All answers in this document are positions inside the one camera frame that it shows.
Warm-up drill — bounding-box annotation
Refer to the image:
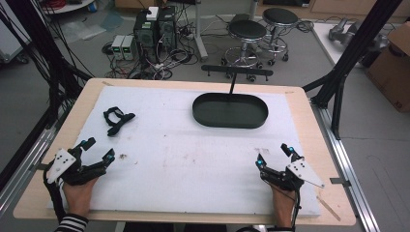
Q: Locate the grey power supply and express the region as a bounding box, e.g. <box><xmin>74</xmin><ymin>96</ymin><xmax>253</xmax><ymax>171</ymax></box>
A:
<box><xmin>110</xmin><ymin>34</ymin><xmax>126</xmax><ymax>61</ymax></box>
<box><xmin>121</xmin><ymin>34</ymin><xmax>138</xmax><ymax>62</ymax></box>

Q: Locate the black T-shaped stand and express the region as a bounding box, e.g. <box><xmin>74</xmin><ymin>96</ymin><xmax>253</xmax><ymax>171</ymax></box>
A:
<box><xmin>200</xmin><ymin>64</ymin><xmax>275</xmax><ymax>95</ymax></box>

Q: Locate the grey robot part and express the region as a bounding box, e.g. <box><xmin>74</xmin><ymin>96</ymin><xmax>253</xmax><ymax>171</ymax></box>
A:
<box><xmin>327</xmin><ymin>16</ymin><xmax>390</xmax><ymax>50</ymax></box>

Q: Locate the white round table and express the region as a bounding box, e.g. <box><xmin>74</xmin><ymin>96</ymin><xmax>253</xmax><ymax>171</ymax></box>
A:
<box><xmin>41</xmin><ymin>0</ymin><xmax>97</xmax><ymax>15</ymax></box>

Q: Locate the black clip object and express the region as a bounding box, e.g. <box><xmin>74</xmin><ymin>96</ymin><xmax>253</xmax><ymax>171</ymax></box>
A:
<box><xmin>102</xmin><ymin>105</ymin><xmax>136</xmax><ymax>137</ymax></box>

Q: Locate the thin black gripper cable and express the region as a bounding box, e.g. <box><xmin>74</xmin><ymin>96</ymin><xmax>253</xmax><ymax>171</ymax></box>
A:
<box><xmin>264</xmin><ymin>180</ymin><xmax>303</xmax><ymax>230</ymax></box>

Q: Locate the black frame strut with cables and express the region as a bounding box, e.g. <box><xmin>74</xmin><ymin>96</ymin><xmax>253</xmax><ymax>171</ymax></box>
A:
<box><xmin>0</xmin><ymin>0</ymin><xmax>95</xmax><ymax>131</ymax></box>

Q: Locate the cardboard box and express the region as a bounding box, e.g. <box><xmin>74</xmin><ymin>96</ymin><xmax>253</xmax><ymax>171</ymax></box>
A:
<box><xmin>365</xmin><ymin>20</ymin><xmax>410</xmax><ymax>114</ymax></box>

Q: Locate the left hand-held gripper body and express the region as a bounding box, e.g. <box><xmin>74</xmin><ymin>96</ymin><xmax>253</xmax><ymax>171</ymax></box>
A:
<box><xmin>43</xmin><ymin>146</ymin><xmax>108</xmax><ymax>188</ymax></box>

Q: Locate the electronics equipment on floor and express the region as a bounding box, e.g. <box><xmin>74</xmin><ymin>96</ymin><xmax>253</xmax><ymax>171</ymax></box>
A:
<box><xmin>102</xmin><ymin>18</ymin><xmax>207</xmax><ymax>81</ymax></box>

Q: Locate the grey metal bracket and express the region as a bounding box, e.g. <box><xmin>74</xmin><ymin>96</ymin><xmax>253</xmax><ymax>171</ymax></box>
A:
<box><xmin>329</xmin><ymin>176</ymin><xmax>352</xmax><ymax>189</ymax></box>

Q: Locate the black computer tower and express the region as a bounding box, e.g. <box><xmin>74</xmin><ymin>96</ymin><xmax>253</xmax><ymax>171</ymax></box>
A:
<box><xmin>157</xmin><ymin>5</ymin><xmax>178</xmax><ymax>53</ymax></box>
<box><xmin>132</xmin><ymin>12</ymin><xmax>160</xmax><ymax>65</ymax></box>

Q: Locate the white foam mat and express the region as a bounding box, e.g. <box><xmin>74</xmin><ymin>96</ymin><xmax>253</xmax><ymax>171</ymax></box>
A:
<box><xmin>46</xmin><ymin>84</ymin><xmax>322</xmax><ymax>218</ymax></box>

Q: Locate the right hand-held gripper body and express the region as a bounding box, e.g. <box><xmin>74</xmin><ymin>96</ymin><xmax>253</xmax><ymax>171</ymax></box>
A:
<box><xmin>259</xmin><ymin>158</ymin><xmax>326</xmax><ymax>193</ymax></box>

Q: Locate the aluminium rail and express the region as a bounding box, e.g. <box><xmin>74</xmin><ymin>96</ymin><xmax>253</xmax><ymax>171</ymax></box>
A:
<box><xmin>309</xmin><ymin>98</ymin><xmax>382</xmax><ymax>232</ymax></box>
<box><xmin>0</xmin><ymin>125</ymin><xmax>60</xmax><ymax>215</ymax></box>

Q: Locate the black sleeved gripper cable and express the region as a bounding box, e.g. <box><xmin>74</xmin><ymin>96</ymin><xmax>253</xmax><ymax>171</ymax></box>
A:
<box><xmin>43</xmin><ymin>167</ymin><xmax>68</xmax><ymax>223</ymax></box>

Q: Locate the wooden stick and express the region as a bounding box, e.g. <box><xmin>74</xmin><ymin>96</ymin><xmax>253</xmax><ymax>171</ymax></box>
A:
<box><xmin>315</xmin><ymin>195</ymin><xmax>342</xmax><ymax>222</ymax></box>

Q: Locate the black oval tray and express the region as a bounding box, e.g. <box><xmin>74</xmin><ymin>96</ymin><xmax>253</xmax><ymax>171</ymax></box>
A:
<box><xmin>191</xmin><ymin>92</ymin><xmax>270</xmax><ymax>131</ymax></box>

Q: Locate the grey desk leg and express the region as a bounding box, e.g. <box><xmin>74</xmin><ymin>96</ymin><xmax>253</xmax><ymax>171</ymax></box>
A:
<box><xmin>193</xmin><ymin>0</ymin><xmax>210</xmax><ymax>63</ymax></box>

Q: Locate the black round stool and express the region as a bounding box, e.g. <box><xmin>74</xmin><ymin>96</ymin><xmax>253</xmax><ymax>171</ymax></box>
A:
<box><xmin>258</xmin><ymin>7</ymin><xmax>302</xmax><ymax>68</ymax></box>
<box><xmin>220</xmin><ymin>18</ymin><xmax>269</xmax><ymax>82</ymax></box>

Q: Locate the person's right hand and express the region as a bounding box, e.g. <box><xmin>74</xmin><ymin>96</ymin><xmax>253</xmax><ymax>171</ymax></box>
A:
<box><xmin>270</xmin><ymin>184</ymin><xmax>297</xmax><ymax>228</ymax></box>

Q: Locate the white box with black device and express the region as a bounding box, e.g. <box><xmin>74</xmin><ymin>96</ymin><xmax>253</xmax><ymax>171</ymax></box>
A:
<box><xmin>140</xmin><ymin>6</ymin><xmax>161</xmax><ymax>22</ymax></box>

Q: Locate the person's left hand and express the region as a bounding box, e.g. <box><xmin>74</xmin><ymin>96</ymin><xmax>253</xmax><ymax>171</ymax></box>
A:
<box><xmin>61</xmin><ymin>176</ymin><xmax>100</xmax><ymax>218</ymax></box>

